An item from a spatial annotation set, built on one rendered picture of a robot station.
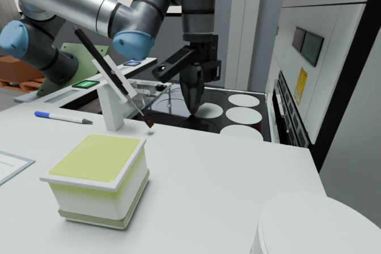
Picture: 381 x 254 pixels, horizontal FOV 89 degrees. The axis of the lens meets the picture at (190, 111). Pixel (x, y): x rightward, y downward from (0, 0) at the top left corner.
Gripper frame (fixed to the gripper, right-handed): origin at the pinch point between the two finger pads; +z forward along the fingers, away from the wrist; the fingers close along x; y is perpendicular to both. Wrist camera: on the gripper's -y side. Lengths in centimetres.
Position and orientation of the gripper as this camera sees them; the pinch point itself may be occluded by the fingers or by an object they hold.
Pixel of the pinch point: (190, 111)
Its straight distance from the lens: 54.3
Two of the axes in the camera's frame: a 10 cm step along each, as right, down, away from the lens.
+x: -5.9, -3.8, 7.1
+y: 8.1, -2.7, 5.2
